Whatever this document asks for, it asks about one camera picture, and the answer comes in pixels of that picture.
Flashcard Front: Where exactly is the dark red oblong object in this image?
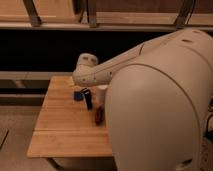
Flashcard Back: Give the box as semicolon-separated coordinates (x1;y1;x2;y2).
95;106;104;124

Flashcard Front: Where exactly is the wooden table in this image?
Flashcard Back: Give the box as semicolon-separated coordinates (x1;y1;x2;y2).
27;76;112;158

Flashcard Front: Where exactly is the blue eraser block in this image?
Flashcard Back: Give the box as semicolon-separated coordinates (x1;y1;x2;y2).
74;91;83;101

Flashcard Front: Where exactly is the wooden wall shelf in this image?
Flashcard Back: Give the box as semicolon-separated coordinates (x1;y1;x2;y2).
0;0;213;32

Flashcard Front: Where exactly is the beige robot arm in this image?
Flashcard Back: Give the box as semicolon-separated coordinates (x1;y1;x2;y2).
73;29;213;171

